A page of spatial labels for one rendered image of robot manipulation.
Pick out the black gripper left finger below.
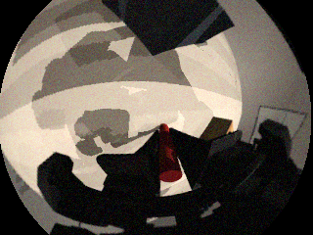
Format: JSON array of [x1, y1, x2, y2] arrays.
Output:
[[97, 130, 161, 197]]

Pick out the dark red peg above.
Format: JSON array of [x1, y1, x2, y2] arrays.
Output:
[[159, 124, 183, 183]]

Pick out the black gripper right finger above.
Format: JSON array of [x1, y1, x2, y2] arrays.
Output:
[[168, 128, 243, 191]]

